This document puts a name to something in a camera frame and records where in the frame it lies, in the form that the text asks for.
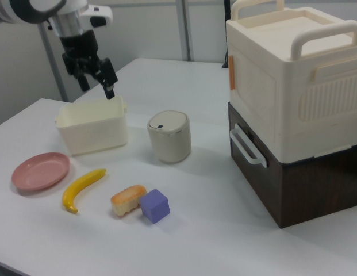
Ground beige round trash can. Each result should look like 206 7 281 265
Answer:
146 110 193 164

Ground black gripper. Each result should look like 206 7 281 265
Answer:
59 29 119 101

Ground cream rectangular plastic bin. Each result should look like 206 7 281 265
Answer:
53 95 129 157

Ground grey partition post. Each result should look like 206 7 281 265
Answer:
36 22 67 102
181 0 194 62

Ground pink plastic plate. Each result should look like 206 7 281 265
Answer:
11 152 71 191

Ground white drawer handle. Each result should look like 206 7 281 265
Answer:
229 123 268 168

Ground beige trash can lid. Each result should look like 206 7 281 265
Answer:
147 110 189 136

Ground yellow toy banana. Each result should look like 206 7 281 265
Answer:
62 168 108 214

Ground large cream storage box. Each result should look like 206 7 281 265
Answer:
225 0 357 163

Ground toy bread slice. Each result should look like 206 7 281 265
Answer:
110 184 147 217

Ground dark brown wooden drawer box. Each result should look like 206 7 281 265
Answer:
227 102 357 229

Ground purple cube block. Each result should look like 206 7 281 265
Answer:
139 188 171 224

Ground orange tape strip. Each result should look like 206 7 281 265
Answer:
228 56 237 91

